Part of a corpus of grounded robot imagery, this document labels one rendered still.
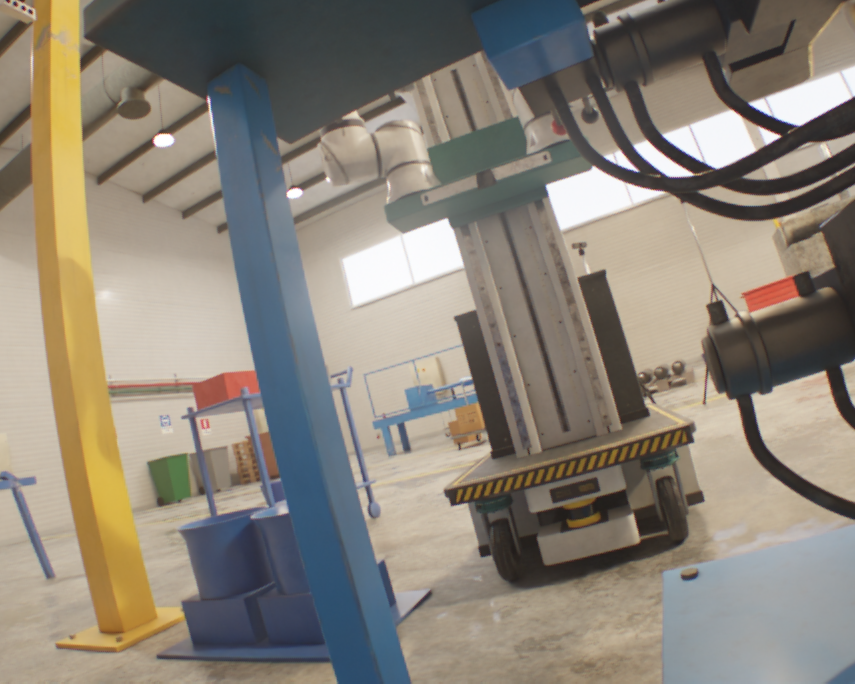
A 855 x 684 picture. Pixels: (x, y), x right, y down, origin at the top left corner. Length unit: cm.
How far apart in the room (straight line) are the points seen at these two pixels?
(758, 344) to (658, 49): 43
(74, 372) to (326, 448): 176
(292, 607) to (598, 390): 109
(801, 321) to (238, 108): 75
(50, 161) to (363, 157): 140
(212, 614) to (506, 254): 145
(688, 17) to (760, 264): 1347
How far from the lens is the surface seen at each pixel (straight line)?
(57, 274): 242
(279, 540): 157
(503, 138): 193
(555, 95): 88
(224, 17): 72
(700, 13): 89
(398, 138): 185
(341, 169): 181
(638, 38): 86
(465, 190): 172
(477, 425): 727
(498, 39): 77
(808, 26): 100
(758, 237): 1437
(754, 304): 820
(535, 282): 187
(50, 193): 257
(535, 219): 187
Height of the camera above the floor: 52
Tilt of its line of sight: 11 degrees up
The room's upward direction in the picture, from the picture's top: 15 degrees counter-clockwise
